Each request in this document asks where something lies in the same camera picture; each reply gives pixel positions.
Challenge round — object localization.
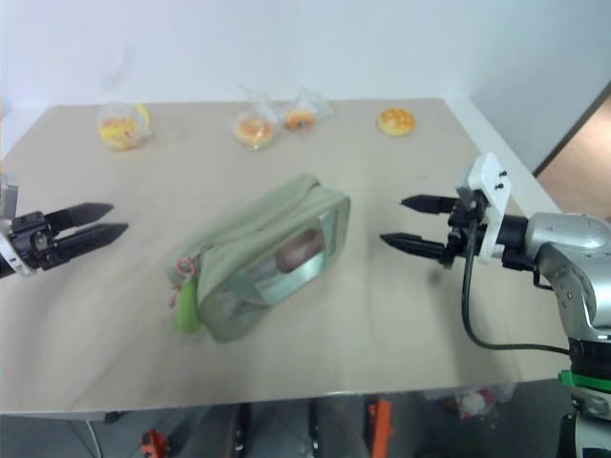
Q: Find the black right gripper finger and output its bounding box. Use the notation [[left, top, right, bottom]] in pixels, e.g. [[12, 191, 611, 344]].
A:
[[398, 193, 455, 215], [378, 232, 449, 262]]

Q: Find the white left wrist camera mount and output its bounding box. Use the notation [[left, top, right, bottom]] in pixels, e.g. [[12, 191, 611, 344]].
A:
[[0, 173, 36, 279]]

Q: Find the clear bag with red items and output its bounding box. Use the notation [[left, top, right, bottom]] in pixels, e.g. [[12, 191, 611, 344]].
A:
[[441, 383, 516, 420]]

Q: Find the green zipper pull charm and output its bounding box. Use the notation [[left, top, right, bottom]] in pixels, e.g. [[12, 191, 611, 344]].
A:
[[174, 279, 201, 335]]

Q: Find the orange and black clamp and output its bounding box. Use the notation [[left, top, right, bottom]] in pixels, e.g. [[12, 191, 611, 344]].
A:
[[139, 427, 174, 458]]

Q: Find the orange bar under table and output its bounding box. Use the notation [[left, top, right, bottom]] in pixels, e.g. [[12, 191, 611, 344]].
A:
[[366, 399, 394, 458]]

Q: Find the light green zip pouch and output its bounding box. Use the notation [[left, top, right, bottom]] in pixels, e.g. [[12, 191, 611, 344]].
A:
[[164, 172, 353, 344]]

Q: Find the thin white cable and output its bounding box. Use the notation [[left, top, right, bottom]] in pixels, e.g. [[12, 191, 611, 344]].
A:
[[85, 419, 105, 458]]

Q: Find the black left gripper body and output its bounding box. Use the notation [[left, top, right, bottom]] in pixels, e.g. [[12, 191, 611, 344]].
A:
[[6, 211, 74, 274]]

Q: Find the clear bag with bun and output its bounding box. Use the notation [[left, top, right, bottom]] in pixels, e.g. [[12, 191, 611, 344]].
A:
[[231, 84, 281, 153]]

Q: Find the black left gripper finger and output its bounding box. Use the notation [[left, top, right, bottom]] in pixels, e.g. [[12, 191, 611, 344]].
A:
[[47, 201, 116, 235], [55, 221, 130, 266]]

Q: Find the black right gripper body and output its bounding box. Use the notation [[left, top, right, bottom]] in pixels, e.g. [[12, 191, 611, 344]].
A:
[[440, 187, 489, 271]]

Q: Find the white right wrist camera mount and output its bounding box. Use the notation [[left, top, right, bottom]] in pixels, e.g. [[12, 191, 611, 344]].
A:
[[454, 152, 513, 264]]

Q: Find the clear bag of yellow snacks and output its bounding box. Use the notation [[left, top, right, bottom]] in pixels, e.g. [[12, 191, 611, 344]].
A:
[[95, 102, 154, 153]]

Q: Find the golden bread bun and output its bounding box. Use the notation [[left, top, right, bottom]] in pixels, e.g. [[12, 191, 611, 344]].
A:
[[375, 107, 416, 138]]

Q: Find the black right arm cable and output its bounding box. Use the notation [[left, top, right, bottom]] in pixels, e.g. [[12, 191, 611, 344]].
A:
[[459, 217, 572, 356]]

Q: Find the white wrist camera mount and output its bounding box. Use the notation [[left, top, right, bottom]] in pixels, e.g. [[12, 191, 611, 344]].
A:
[[0, 173, 36, 279], [454, 152, 513, 264]]

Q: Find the clear bag with doughnut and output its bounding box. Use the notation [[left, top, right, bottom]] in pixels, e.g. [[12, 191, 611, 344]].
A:
[[281, 85, 334, 137]]

